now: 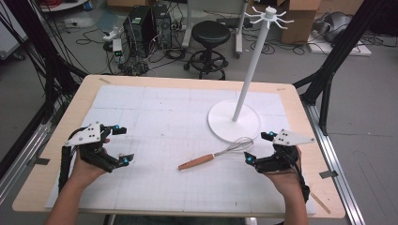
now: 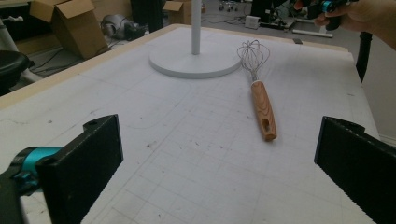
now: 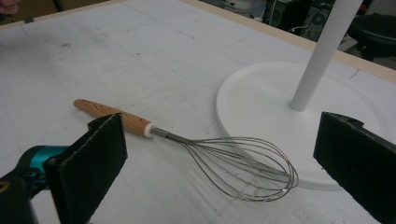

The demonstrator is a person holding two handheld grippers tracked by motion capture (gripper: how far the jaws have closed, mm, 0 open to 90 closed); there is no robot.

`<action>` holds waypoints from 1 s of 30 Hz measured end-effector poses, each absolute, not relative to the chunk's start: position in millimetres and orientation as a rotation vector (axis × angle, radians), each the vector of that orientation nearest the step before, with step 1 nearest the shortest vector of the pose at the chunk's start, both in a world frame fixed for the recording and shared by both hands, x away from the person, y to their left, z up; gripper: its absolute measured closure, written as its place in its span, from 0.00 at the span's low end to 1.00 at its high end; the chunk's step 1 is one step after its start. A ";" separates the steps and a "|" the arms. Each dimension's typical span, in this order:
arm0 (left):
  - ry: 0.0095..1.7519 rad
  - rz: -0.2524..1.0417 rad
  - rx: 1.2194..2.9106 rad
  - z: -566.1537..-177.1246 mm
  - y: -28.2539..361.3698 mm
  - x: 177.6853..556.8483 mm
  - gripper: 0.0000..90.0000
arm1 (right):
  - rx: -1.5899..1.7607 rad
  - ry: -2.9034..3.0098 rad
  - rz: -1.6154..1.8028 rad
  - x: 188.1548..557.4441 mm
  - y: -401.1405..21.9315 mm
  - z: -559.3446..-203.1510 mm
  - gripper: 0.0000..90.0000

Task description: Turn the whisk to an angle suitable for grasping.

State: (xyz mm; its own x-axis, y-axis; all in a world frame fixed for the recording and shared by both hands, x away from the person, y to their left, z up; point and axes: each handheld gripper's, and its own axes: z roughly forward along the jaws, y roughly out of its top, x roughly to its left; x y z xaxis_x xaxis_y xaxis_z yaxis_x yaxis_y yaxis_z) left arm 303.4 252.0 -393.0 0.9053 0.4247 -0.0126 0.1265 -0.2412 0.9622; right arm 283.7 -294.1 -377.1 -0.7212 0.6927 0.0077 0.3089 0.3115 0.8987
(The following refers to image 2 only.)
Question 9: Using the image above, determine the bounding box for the white round stand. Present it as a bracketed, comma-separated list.
[148, 0, 243, 79]

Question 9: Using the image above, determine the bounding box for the black round chair seat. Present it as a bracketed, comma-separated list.
[0, 49, 32, 91]

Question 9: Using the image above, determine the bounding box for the wooden handled wire whisk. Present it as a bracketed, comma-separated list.
[236, 39, 278, 142]

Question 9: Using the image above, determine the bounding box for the grey helmet shaped device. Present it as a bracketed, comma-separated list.
[101, 13, 148, 41]

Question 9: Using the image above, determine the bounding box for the white grid mat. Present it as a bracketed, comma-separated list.
[0, 26, 379, 224]

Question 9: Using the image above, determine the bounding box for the large open cardboard box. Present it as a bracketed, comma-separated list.
[29, 0, 109, 61]

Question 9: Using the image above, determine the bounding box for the white power adapter box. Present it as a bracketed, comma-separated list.
[244, 15, 262, 30]

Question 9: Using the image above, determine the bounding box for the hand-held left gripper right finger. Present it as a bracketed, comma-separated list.
[313, 116, 396, 224]

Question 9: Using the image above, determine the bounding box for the small cardboard box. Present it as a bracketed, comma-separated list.
[163, 0, 193, 26]

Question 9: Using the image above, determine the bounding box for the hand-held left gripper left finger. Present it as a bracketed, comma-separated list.
[35, 114, 124, 224]

